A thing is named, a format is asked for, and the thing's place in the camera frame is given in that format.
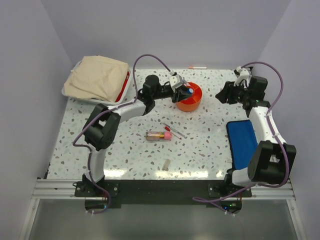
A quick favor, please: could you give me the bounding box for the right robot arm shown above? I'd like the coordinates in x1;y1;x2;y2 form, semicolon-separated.
215;76;297;197

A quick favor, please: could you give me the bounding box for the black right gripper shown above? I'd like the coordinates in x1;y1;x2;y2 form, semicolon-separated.
215;80;251;105

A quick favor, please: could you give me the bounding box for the aluminium frame rail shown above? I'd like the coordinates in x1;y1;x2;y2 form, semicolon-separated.
18;65;301;240

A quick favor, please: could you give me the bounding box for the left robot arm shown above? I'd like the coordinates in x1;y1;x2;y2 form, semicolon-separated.
83;74;194;196

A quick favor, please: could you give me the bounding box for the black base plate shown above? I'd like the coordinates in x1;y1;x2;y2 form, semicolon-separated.
72;178;241;210

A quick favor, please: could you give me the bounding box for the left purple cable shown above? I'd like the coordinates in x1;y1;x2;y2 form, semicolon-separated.
72;53;176;186

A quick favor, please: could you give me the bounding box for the small beige eraser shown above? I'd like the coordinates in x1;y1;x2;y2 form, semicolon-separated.
162;159;171;171

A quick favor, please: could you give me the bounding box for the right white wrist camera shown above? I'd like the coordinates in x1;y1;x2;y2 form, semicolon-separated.
233;66;251;88

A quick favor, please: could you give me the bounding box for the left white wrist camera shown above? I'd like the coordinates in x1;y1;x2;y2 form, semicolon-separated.
169;72;186;91

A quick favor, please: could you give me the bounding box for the beige cloth bag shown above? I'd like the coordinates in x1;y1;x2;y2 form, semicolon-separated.
63;55;130;103

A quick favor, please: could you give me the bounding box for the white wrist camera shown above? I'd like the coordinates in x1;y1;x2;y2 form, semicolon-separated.
169;72;186;91
233;66;251;88

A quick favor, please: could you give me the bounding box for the pink cap clear tube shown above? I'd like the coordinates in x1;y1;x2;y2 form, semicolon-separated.
145;131;172;141

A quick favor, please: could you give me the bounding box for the orange round organizer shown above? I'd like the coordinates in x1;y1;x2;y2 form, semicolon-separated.
176;82;203;112

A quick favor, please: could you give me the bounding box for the red white eraser pen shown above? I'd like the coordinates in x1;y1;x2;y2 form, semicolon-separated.
164;126;182;140

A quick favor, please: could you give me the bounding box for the peach tip white marker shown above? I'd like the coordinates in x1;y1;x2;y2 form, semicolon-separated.
188;66;208;70

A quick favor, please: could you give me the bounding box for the blue cap grey glue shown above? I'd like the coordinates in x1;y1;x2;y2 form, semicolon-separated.
188;87;194;94

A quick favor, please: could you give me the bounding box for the blue cloth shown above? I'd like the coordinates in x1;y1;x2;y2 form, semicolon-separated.
226;120;258;170

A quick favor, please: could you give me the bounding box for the clear purple gel pen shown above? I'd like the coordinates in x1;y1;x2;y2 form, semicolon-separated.
162;123;187;139

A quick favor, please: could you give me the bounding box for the red white tray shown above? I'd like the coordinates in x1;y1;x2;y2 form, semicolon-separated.
88;70;133;106

